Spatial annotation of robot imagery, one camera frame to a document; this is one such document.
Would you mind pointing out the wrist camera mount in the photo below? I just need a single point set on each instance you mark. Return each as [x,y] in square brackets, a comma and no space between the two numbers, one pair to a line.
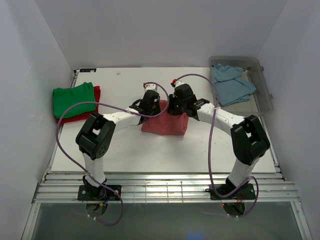
[176,83]
[150,87]

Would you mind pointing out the folded green t shirt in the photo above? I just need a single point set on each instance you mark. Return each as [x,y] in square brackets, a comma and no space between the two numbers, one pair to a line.
[63,98]

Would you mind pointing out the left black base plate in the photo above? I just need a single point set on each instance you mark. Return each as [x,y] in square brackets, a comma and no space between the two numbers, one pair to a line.
[92,193]

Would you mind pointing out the salmon pink t shirt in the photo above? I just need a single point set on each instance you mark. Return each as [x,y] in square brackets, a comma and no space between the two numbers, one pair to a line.
[166,124]

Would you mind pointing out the folded red t shirt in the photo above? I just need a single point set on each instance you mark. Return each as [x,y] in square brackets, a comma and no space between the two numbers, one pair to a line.
[97,91]

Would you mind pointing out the clear plastic bin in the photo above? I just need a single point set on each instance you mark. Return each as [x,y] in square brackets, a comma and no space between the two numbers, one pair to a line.
[260,101]

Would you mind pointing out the aluminium table frame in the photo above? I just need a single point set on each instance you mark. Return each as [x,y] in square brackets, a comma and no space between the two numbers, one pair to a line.
[156,169]

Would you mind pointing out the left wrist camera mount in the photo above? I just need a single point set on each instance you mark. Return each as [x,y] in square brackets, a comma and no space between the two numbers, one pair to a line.
[150,87]

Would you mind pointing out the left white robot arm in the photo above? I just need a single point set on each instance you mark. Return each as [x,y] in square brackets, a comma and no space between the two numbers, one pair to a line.
[95,136]

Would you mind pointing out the blue t shirt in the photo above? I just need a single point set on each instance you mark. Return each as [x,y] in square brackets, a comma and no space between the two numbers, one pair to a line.
[231,85]

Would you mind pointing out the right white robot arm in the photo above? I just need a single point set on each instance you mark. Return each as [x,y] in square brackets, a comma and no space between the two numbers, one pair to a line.
[249,139]

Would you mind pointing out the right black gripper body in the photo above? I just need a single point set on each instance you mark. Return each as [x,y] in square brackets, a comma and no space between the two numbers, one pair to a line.
[177,107]

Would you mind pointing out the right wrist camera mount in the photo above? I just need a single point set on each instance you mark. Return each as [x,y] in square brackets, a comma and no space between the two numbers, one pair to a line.
[176,83]

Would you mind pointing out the blue label sticker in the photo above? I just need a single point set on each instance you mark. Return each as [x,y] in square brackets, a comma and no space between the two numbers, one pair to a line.
[87,70]

